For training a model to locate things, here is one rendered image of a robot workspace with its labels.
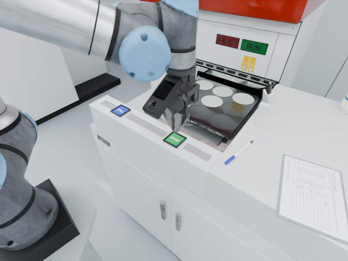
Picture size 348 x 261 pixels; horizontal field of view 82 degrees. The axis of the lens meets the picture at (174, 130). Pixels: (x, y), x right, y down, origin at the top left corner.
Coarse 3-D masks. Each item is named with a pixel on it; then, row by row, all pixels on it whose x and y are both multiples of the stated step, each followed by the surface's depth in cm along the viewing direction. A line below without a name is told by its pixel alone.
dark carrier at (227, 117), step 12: (216, 84) 105; (228, 96) 96; (252, 96) 96; (192, 108) 89; (204, 108) 89; (216, 108) 89; (228, 108) 89; (240, 108) 89; (252, 108) 89; (204, 120) 82; (216, 120) 82; (228, 120) 82; (240, 120) 82; (228, 132) 77
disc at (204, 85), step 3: (198, 81) 107; (201, 81) 107; (204, 81) 107; (207, 81) 107; (201, 84) 105; (204, 84) 105; (207, 84) 105; (210, 84) 105; (201, 87) 103; (204, 87) 103; (207, 87) 103; (210, 87) 103
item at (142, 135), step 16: (96, 112) 80; (128, 112) 76; (112, 128) 78; (128, 128) 70; (144, 128) 69; (160, 128) 69; (128, 144) 77; (144, 144) 69; (160, 144) 63; (192, 144) 63; (144, 160) 76; (160, 160) 68; (176, 160) 62; (192, 160) 59; (208, 160) 59; (176, 176) 67; (192, 176) 61
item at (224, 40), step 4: (220, 36) 96; (224, 36) 95; (216, 40) 99; (220, 40) 98; (224, 40) 96; (228, 40) 95; (232, 40) 94; (236, 40) 93; (224, 44) 97; (228, 44) 96; (232, 44) 95; (236, 44) 94
